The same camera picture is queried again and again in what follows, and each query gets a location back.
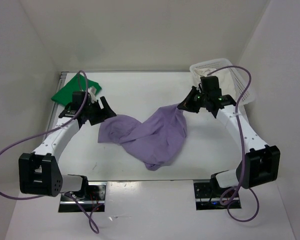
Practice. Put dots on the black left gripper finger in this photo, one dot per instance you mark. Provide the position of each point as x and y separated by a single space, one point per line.
107 111
97 120

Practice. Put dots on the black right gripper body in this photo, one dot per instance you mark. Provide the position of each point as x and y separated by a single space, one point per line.
200 98

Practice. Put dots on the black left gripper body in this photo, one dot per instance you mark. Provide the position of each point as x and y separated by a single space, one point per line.
93 109

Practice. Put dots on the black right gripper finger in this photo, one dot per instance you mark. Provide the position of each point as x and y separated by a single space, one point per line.
192 108
189 98

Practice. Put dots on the green t shirt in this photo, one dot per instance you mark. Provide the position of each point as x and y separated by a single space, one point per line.
70 87

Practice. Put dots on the lavender t shirt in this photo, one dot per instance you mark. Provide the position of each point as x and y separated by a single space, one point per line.
155 142

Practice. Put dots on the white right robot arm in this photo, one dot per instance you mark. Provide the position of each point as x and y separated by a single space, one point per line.
259 162

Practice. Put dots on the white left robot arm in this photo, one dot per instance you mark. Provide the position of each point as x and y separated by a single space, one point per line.
39 172

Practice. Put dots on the cream t shirt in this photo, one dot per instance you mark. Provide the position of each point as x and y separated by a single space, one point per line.
225 79

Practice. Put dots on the white plastic basket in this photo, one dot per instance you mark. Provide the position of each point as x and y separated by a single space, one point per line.
239 82

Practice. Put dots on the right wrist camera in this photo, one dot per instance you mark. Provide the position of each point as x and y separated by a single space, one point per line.
210 85

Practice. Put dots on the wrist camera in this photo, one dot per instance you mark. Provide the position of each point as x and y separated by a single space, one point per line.
78 98
210 85

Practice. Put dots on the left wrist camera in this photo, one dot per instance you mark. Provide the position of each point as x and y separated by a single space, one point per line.
78 98

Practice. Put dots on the aluminium table edge rail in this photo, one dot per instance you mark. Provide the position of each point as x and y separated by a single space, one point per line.
56 100

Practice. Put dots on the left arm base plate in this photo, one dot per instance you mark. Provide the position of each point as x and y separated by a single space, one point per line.
93 199

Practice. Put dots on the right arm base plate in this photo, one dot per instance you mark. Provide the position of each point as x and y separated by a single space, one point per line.
205 197

